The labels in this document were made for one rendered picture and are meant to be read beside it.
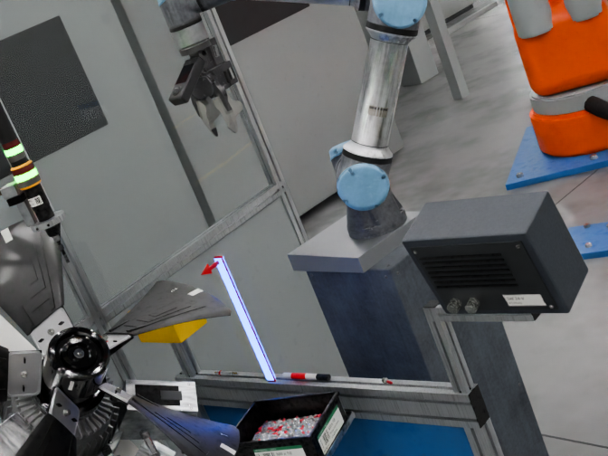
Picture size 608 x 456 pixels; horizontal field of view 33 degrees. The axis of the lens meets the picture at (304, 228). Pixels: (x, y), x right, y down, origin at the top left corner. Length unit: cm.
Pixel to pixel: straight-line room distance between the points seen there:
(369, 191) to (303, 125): 405
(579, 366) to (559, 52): 226
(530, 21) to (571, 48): 26
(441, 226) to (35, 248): 85
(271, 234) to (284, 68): 299
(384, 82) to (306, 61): 414
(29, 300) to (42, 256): 9
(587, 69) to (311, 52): 178
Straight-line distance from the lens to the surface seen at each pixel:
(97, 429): 213
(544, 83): 564
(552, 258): 177
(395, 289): 239
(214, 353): 323
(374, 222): 249
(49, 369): 200
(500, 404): 271
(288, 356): 345
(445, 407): 211
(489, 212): 180
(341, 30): 664
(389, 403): 220
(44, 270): 214
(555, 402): 362
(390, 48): 228
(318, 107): 644
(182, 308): 216
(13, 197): 202
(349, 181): 231
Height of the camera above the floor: 186
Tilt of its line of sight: 17 degrees down
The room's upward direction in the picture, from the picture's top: 22 degrees counter-clockwise
